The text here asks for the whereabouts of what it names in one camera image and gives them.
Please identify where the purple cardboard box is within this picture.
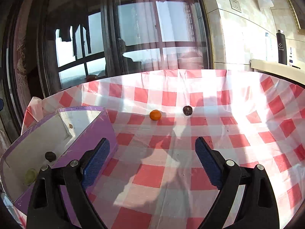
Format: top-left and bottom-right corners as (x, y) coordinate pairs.
(0, 106), (119, 222)

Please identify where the red white checked tablecloth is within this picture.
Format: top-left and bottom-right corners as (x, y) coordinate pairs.
(3, 69), (305, 229)

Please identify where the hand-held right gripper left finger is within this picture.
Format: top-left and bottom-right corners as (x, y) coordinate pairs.
(26, 138), (111, 229)

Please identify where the short dark hanging garment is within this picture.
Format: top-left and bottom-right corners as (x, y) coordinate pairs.
(59, 25), (73, 42)

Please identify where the white ledge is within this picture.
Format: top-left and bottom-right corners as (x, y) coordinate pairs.
(250, 59), (305, 86)

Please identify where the small tangerine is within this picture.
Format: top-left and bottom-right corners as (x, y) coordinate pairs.
(149, 109), (162, 121)

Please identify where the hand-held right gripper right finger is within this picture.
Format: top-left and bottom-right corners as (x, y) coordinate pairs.
(195, 137), (280, 229)

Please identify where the yellow pear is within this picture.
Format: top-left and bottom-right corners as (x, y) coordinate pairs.
(24, 168), (39, 186)

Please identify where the dark window frame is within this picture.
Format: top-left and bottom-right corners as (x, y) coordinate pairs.
(7, 0), (214, 98)

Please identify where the large dark round fruit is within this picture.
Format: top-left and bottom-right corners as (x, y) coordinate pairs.
(45, 151), (57, 163)

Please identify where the patterned pink curtain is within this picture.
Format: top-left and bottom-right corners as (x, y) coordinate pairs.
(13, 0), (32, 129)

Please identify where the black bottle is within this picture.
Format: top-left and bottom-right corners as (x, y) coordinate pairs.
(276, 30), (288, 65)

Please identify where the white wall socket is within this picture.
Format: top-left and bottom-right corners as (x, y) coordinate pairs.
(228, 0), (242, 13)

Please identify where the gold picture frame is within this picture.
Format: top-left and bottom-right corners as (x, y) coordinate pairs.
(285, 0), (305, 32)

